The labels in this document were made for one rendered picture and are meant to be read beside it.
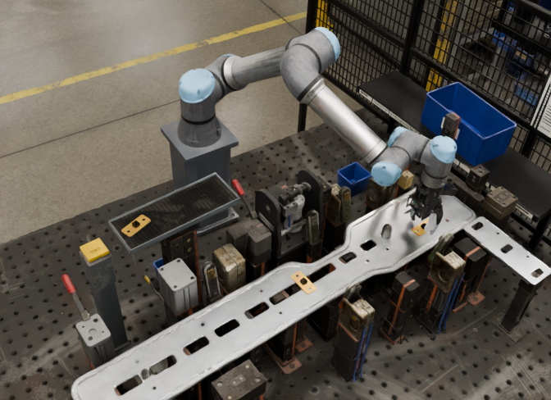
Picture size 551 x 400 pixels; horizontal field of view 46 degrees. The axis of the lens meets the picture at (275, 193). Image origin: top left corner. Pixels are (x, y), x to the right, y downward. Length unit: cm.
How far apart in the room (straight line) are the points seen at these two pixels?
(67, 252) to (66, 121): 186
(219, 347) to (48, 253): 92
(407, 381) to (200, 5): 387
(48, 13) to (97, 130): 154
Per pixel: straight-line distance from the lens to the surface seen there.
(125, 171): 381
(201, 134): 219
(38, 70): 475
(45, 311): 234
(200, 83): 212
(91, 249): 185
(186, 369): 178
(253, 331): 184
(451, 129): 232
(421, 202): 202
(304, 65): 184
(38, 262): 248
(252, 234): 196
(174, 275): 182
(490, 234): 221
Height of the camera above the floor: 253
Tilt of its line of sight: 44 degrees down
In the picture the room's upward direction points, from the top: 3 degrees clockwise
